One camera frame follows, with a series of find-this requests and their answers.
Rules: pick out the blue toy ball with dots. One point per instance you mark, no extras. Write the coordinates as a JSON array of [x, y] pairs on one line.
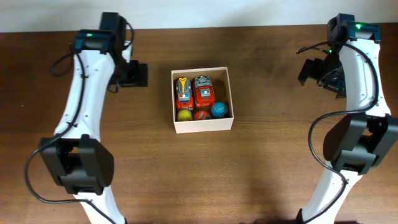
[[220, 110]]

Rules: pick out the red truck with yellow crane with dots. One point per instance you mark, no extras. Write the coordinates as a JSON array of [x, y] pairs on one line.
[[184, 97]]

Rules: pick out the red truck with grey top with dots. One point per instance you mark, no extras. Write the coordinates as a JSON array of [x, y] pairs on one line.
[[203, 90]]

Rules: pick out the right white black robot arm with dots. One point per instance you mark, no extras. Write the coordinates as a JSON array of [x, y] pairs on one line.
[[367, 130]]

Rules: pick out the yellow toy ball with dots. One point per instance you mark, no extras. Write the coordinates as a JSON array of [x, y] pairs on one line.
[[184, 115]]

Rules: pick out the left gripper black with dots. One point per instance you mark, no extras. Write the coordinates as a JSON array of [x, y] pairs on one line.
[[142, 79]]

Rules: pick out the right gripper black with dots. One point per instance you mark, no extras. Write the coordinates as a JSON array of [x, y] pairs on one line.
[[310, 69]]

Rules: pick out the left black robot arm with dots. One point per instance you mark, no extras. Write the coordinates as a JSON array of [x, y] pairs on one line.
[[74, 156]]

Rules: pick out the red toy ball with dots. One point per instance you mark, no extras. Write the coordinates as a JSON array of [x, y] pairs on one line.
[[201, 115]]

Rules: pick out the white cardboard box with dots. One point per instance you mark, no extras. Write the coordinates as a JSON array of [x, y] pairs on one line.
[[220, 78]]

